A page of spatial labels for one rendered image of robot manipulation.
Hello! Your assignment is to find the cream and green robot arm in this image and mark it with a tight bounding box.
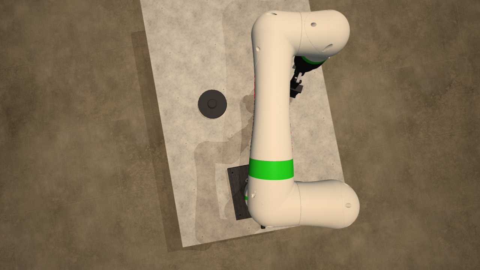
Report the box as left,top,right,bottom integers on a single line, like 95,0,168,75
243,10,360,229

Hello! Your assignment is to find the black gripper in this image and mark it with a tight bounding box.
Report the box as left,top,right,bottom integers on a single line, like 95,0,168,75
290,58,311,89

